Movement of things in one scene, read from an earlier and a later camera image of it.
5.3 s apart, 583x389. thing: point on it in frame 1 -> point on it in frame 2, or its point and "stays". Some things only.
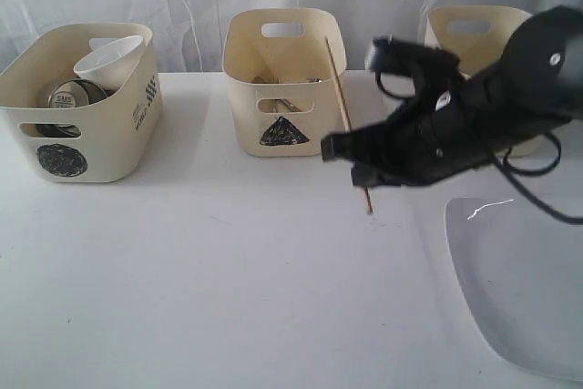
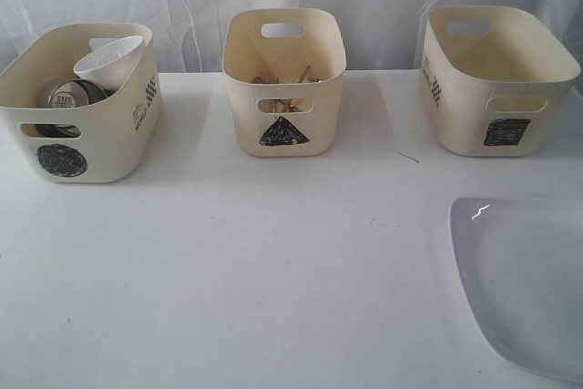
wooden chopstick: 344,107 -> 289,102
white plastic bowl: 110,64 stays
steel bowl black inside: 95,92 stays
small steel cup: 68,94 stays
